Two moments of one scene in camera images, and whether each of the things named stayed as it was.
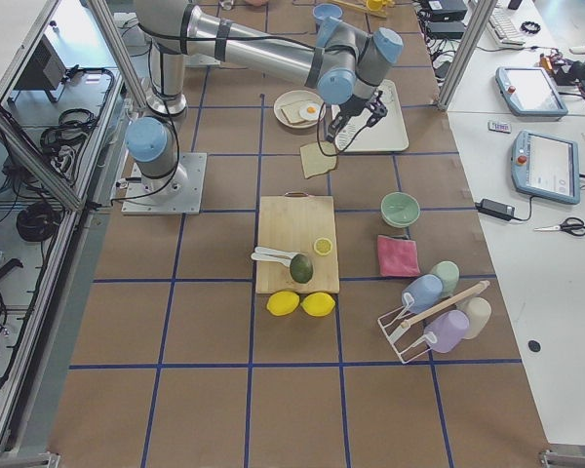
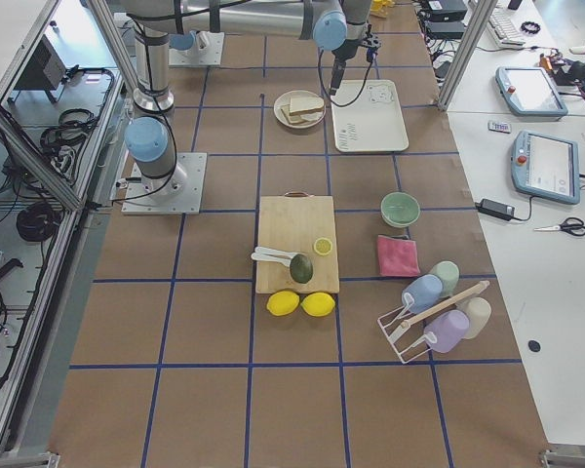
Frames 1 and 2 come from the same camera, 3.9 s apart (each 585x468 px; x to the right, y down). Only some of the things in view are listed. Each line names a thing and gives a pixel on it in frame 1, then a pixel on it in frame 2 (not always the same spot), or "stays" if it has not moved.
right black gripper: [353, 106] -> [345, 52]
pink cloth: [397, 257] stays
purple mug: [446, 331] stays
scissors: [574, 225] stays
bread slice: [318, 158] -> [303, 101]
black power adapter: [495, 209] stays
